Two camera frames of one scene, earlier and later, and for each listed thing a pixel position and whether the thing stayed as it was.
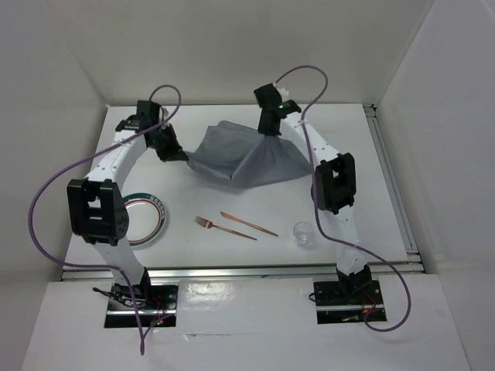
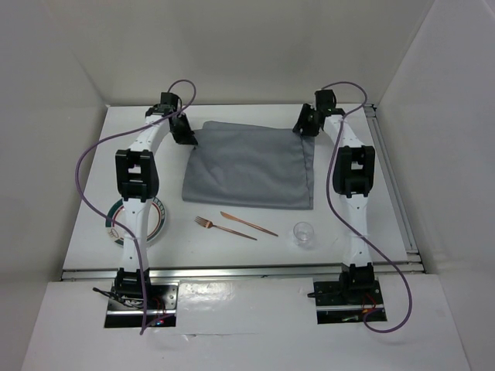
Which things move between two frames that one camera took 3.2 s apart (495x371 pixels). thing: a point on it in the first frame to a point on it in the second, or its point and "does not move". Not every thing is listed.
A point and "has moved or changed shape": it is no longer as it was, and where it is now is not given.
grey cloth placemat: [241, 154] has moved or changed shape
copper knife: [237, 219] does not move
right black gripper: [264, 129] to [302, 123]
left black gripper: [173, 151] to [186, 137]
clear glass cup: [302, 232] does not move
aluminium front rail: [242, 272] does not move
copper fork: [209, 224] does not move
